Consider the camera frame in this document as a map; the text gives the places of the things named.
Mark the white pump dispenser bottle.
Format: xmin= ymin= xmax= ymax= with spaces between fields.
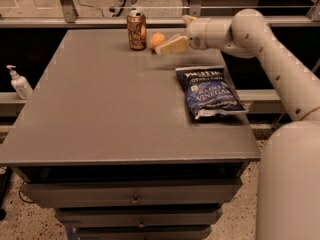
xmin=6 ymin=65 xmax=33 ymax=100

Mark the grey drawer cabinet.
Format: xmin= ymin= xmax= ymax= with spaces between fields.
xmin=1 ymin=29 xmax=259 ymax=240

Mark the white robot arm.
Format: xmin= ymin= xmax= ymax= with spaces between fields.
xmin=156 ymin=9 xmax=320 ymax=240

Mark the black floor cable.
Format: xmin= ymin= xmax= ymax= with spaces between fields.
xmin=18 ymin=180 xmax=36 ymax=205

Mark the orange fruit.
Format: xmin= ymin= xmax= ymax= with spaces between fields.
xmin=150 ymin=32 xmax=166 ymax=49

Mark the blue vinegar chips bag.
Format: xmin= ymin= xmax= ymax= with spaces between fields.
xmin=175 ymin=66 xmax=246 ymax=120

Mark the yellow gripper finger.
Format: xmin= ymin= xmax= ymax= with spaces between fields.
xmin=155 ymin=34 xmax=189 ymax=55
xmin=182 ymin=15 xmax=196 ymax=26

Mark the orange soda can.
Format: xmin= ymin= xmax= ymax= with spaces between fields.
xmin=127 ymin=9 xmax=147 ymax=50

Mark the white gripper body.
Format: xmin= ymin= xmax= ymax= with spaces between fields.
xmin=185 ymin=18 xmax=210 ymax=50

